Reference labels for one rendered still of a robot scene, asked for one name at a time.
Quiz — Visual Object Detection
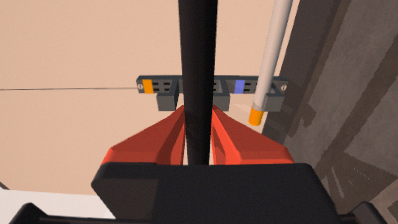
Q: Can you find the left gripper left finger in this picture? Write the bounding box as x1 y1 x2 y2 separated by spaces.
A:
101 105 186 165

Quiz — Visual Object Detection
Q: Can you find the grey metal bar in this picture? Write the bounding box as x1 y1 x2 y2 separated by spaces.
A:
249 0 293 126

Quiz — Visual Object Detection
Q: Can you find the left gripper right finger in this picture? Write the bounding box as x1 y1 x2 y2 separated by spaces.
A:
211 105 295 165

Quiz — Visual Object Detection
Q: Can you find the black metal bar with green ends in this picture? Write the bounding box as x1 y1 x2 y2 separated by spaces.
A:
178 0 218 165

